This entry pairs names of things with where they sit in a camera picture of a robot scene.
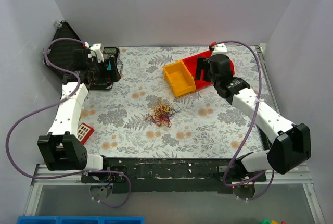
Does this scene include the red plastic bin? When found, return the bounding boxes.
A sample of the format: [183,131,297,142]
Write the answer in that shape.
[182,51,235,91]

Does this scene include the yellow plastic bin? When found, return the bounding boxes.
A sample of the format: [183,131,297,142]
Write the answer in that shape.
[163,60,196,97]

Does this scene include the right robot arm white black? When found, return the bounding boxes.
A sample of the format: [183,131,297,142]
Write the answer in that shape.
[195,54,311,181]

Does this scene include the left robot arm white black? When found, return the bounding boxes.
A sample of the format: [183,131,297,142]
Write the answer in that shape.
[37,44,122,182]

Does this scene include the black poker chip case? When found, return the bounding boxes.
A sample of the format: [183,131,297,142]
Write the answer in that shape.
[42,20,124,90]

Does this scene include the red white toy block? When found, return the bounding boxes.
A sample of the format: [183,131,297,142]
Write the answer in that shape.
[78,123,95,145]

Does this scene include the green red toy blocks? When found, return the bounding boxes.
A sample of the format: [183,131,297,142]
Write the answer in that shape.
[260,218,287,224]

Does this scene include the blue plastic tray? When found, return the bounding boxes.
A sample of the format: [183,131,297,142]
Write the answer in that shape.
[16,216,145,224]

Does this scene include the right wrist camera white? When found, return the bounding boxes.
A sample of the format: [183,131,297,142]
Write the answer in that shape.
[211,43,227,55]

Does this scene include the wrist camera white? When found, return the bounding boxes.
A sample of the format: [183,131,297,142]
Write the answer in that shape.
[211,43,227,55]
[88,43,104,63]

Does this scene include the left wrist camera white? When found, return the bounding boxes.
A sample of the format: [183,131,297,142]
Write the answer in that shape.
[88,43,104,63]

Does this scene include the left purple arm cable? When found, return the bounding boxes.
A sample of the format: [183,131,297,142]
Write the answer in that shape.
[5,38,132,208]

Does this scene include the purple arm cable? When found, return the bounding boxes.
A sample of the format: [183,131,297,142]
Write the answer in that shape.
[5,38,132,208]
[212,40,275,201]

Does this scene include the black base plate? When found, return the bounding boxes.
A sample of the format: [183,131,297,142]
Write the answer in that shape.
[80,157,267,195]

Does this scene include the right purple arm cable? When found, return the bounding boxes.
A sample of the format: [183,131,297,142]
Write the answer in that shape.
[212,40,275,201]

